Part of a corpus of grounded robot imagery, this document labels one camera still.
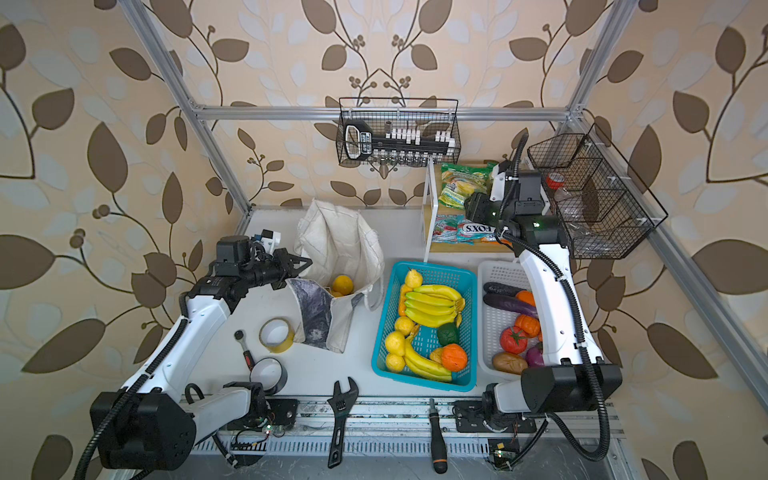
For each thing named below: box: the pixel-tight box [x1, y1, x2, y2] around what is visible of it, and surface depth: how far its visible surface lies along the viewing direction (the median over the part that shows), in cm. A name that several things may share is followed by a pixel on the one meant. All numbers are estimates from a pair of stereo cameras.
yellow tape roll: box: [259, 317, 295, 354], surface depth 88 cm
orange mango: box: [398, 284, 413, 317], surface depth 93 cm
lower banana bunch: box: [403, 340, 452, 382], surface depth 79 cm
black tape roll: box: [249, 357, 288, 395], surface depth 82 cm
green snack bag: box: [438, 162, 497, 210], surface depth 78 cm
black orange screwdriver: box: [429, 398, 448, 475], surface depth 71 cm
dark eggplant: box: [483, 282, 527, 296], surface depth 96 cm
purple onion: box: [526, 346, 545, 367], surface depth 80 cm
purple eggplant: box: [483, 293, 539, 320], surface depth 87 cm
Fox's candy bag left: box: [432, 215, 498, 245], surface depth 89 cm
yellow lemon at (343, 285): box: [333, 275, 354, 295], surface depth 95 cm
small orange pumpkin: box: [515, 314, 541, 338], surface depth 84 cm
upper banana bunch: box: [404, 285, 466, 328], surface depth 91 cm
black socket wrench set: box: [344, 120, 456, 161], surface depth 85 cm
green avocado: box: [438, 322, 459, 346], surface depth 84 cm
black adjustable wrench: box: [327, 376, 359, 469], surface depth 77 cm
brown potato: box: [492, 352, 529, 375], surface depth 79 cm
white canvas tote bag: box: [286, 199, 385, 353], surface depth 86 cm
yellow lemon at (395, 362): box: [386, 354, 405, 372], surface depth 80 cm
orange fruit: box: [441, 343, 468, 372], surface depth 76 cm
